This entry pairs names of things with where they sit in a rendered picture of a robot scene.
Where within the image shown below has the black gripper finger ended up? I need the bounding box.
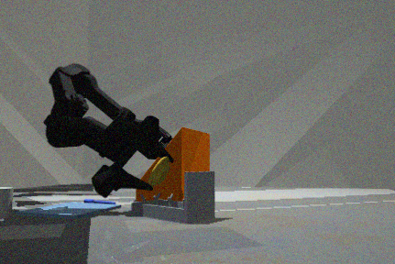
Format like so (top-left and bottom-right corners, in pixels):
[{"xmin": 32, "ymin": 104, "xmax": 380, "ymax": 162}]
[
  {"xmin": 147, "ymin": 127, "xmax": 174, "ymax": 163},
  {"xmin": 110, "ymin": 166, "xmax": 153, "ymax": 192}
]

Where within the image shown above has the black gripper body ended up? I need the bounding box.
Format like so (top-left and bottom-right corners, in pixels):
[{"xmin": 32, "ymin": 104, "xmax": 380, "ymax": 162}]
[{"xmin": 92, "ymin": 115, "xmax": 159, "ymax": 198}]

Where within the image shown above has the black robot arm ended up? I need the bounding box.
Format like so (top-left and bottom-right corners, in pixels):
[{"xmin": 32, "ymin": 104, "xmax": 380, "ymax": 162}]
[{"xmin": 44, "ymin": 63, "xmax": 143, "ymax": 152}]

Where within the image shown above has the yellow plate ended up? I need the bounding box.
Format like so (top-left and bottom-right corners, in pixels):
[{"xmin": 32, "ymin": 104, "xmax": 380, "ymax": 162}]
[{"xmin": 148, "ymin": 157, "xmax": 170, "ymax": 187}]

